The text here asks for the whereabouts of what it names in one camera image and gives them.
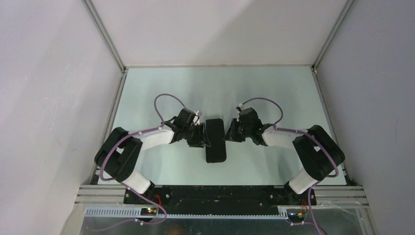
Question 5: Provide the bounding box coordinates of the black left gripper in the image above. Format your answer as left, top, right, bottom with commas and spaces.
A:
183, 122, 211, 148

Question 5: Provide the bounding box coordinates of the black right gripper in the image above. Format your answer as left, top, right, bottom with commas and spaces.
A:
224, 118, 252, 142

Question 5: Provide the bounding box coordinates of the black zippered tool case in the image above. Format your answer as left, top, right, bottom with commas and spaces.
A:
205, 118, 227, 164

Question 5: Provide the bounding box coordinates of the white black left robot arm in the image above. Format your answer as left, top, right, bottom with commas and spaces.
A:
94, 108, 227, 204

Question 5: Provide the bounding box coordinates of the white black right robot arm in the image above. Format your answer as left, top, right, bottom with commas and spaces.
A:
224, 108, 345, 205

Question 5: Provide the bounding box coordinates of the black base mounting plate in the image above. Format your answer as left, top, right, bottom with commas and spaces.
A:
144, 185, 317, 215

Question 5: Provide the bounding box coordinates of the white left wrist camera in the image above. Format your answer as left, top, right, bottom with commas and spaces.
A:
192, 110, 202, 125

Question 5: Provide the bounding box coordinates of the grey slotted cable duct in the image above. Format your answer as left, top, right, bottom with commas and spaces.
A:
84, 207, 288, 219

